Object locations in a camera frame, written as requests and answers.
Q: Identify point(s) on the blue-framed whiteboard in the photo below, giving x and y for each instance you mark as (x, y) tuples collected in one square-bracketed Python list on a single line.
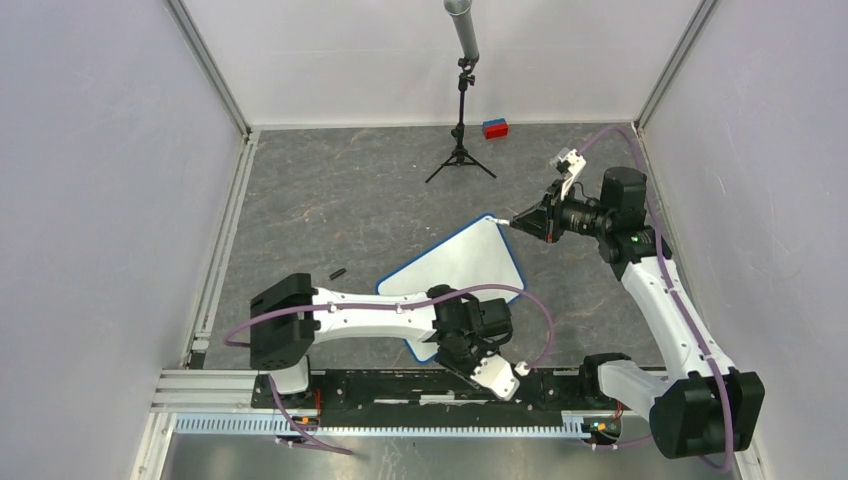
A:
[(476, 254)]

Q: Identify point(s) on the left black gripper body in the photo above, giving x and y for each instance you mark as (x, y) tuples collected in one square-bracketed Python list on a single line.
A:
[(462, 359)]

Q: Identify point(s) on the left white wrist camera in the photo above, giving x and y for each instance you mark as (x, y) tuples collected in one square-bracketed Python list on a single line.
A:
[(499, 376)]

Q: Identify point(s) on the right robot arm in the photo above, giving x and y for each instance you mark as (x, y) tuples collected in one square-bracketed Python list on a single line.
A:
[(704, 405)]

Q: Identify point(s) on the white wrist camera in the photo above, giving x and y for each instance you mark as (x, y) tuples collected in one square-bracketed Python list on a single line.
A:
[(570, 164), (499, 376)]

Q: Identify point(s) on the red and blue eraser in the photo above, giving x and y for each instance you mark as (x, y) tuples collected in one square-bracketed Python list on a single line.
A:
[(495, 128)]

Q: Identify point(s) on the silver microphone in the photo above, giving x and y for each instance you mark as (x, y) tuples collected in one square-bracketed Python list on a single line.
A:
[(460, 13)]

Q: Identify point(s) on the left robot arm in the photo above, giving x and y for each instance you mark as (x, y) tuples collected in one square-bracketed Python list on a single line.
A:
[(292, 315)]

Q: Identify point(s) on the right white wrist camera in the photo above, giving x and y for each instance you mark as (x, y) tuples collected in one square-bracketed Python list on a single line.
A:
[(570, 164)]

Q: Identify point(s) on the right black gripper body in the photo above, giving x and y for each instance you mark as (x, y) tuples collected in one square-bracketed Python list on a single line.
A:
[(561, 215)]

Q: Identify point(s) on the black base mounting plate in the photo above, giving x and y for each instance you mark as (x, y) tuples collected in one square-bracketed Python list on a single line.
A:
[(434, 398)]

